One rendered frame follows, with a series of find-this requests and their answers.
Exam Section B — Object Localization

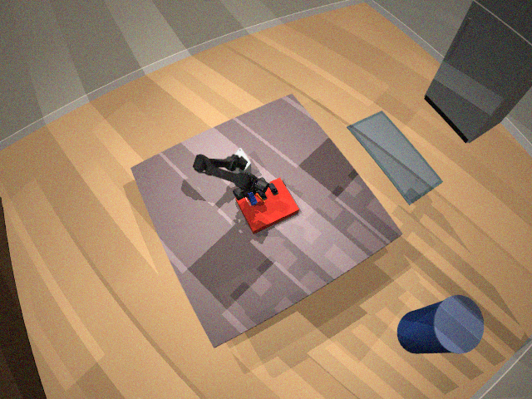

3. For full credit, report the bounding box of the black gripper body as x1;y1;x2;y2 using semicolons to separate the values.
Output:
233;177;265;200

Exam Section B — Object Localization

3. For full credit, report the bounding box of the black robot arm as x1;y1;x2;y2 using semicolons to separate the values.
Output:
193;154;269;193

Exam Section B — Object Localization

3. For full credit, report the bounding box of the blue micro servo with orange cable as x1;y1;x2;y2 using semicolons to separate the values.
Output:
248;192;265;206

